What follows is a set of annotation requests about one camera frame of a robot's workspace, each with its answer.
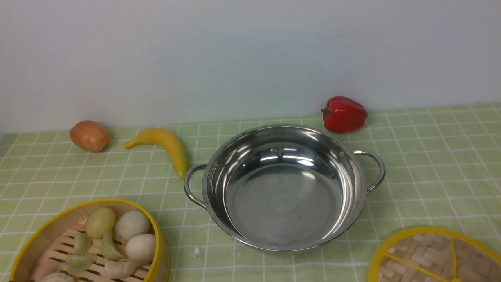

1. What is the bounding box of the woven bamboo steamer lid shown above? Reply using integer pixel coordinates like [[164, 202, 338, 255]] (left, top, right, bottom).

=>
[[367, 226, 501, 282]]

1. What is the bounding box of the bamboo steamer basket yellow rim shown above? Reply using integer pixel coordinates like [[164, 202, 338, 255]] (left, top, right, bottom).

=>
[[9, 198, 171, 282]]

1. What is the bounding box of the stainless steel pot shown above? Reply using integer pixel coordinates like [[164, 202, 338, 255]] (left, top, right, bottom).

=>
[[183, 124, 386, 252]]

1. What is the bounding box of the yellow banana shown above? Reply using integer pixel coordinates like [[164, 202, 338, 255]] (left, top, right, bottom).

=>
[[124, 127, 188, 180]]

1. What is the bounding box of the red bell pepper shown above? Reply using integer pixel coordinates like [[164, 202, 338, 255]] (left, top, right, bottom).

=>
[[321, 96, 368, 134]]

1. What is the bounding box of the white round bun upper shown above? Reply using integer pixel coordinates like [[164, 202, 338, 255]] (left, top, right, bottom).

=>
[[114, 210, 150, 241]]

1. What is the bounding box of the white round bun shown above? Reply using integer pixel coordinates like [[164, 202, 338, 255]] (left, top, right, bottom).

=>
[[126, 233, 156, 266], [114, 210, 150, 241]]

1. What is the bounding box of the white round bun lower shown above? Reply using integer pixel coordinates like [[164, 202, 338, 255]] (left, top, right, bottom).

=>
[[126, 233, 156, 266]]

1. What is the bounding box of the brown potato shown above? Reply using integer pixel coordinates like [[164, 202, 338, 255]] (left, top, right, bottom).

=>
[[69, 120, 110, 152]]

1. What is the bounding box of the yellow-green round bun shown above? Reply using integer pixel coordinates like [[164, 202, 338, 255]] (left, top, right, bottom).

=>
[[85, 206, 116, 239]]

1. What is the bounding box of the green dumpling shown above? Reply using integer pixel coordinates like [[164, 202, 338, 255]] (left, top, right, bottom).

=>
[[100, 231, 126, 261]]

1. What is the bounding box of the white dumpling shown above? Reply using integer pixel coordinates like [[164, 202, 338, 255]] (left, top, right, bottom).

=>
[[104, 259, 138, 280]]

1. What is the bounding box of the green checkered tablecloth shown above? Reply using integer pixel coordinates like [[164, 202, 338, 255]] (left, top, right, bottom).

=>
[[0, 104, 501, 282]]

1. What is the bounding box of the pink dumpling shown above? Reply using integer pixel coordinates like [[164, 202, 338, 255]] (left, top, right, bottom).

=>
[[33, 261, 61, 282]]

